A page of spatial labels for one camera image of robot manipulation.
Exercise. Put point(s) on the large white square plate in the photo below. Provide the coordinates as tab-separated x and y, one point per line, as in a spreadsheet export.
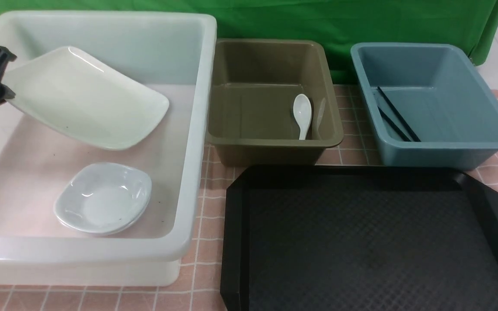
81	97

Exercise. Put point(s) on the small white bowl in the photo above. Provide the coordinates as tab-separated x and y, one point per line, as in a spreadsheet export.
99	222
105	185

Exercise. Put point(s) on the white ceramic soup spoon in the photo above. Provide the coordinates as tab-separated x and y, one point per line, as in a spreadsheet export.
302	113

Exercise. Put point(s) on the large white plastic tub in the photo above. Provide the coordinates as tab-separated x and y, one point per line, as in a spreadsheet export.
171	53

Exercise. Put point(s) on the olive green plastic bin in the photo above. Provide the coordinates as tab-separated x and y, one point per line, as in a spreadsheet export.
255	82

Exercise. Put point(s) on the pink checkered tablecloth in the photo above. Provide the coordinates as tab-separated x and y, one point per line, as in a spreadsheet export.
197	287

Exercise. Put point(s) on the black plastic serving tray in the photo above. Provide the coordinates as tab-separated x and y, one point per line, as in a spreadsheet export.
319	238

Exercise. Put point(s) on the green backdrop cloth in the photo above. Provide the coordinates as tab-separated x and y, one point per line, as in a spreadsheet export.
335	24

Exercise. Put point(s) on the blue plastic bin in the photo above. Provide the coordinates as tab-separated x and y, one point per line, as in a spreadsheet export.
439	93

